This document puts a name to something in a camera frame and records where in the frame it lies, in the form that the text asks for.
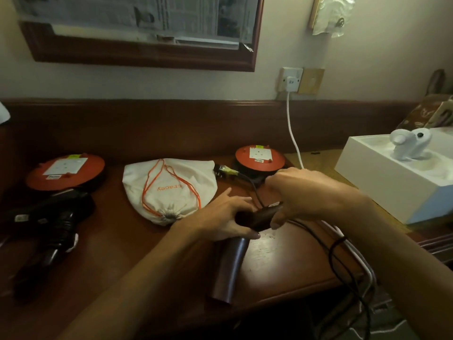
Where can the person's right thumb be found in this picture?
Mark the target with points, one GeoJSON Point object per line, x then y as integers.
{"type": "Point", "coordinates": [276, 220]}

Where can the black plug with yellow label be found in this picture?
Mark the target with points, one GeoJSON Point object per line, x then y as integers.
{"type": "Point", "coordinates": [224, 169]}

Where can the wooden mirror frame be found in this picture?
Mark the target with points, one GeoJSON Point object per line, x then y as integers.
{"type": "Point", "coordinates": [141, 56]}

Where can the clear plastic wrapped item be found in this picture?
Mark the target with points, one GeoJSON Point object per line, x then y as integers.
{"type": "Point", "coordinates": [334, 15]}

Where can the person's left little finger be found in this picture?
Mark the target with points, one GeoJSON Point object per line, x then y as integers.
{"type": "Point", "coordinates": [223, 198]}

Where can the white object at edge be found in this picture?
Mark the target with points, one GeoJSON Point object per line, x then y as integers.
{"type": "Point", "coordinates": [3, 113]}

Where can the person's left thumb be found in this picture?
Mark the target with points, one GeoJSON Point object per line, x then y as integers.
{"type": "Point", "coordinates": [247, 234]}

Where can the dark brown hair styling tool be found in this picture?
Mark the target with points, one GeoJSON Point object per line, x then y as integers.
{"type": "Point", "coordinates": [230, 265]}

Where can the white plug adapter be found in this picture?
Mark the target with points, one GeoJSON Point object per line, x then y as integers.
{"type": "Point", "coordinates": [292, 83]}

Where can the black hair dryer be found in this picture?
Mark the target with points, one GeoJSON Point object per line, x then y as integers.
{"type": "Point", "coordinates": [53, 223]}

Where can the brass wall plate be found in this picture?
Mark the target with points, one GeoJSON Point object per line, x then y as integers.
{"type": "Point", "coordinates": [311, 81]}

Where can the person's left forearm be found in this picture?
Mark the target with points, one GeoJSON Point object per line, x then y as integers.
{"type": "Point", "coordinates": [141, 283]}

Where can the white cardboard box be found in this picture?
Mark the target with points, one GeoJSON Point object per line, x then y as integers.
{"type": "Point", "coordinates": [389, 180]}

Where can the person's right hand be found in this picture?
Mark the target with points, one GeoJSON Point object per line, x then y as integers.
{"type": "Point", "coordinates": [311, 194]}

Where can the person's right forearm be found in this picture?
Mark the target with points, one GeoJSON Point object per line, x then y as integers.
{"type": "Point", "coordinates": [400, 258]}

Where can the white plastic device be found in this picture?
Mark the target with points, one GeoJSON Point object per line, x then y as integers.
{"type": "Point", "coordinates": [408, 143]}

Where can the person's left hand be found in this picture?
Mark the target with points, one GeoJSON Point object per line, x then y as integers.
{"type": "Point", "coordinates": [208, 223]}

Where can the newspaper sheet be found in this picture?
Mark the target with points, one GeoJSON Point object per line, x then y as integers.
{"type": "Point", "coordinates": [141, 14]}

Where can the white wall socket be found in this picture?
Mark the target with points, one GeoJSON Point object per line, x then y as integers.
{"type": "Point", "coordinates": [283, 79]}

